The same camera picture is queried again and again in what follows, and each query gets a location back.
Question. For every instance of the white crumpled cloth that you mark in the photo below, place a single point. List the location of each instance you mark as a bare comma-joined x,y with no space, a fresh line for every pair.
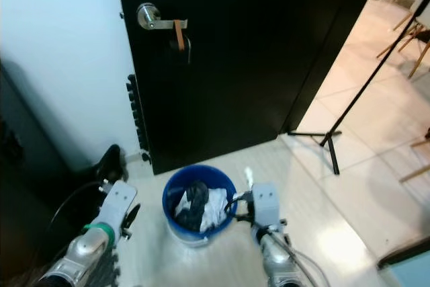
218,206

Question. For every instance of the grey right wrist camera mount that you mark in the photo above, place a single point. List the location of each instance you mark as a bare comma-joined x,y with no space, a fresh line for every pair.
267,203

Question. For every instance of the blue plastic bucket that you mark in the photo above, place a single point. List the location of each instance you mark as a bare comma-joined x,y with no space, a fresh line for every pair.
198,171

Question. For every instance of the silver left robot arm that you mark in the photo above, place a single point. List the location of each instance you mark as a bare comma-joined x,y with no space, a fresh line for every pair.
94,253

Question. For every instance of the white chair wooden legs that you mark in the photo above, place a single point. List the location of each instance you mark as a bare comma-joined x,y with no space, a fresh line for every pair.
398,41

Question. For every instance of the black door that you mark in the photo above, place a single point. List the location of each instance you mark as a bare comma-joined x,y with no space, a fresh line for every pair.
255,65

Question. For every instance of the teal bed frame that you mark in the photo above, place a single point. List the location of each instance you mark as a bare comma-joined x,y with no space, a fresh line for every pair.
410,270

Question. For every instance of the black crumpled cloth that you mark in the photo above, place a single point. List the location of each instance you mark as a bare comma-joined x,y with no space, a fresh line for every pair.
195,199

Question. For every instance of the black tripod stand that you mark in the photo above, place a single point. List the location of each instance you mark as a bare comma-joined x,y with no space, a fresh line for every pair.
376,72

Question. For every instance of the black foam edge strip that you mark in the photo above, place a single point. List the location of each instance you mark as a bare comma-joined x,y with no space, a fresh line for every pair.
136,119

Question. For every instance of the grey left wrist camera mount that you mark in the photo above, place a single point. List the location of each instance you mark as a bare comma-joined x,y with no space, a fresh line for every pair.
122,199

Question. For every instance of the black hard case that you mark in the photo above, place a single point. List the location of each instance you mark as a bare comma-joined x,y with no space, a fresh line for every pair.
27,199

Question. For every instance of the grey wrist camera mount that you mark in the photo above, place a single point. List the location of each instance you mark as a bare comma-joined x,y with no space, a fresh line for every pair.
267,203
122,199

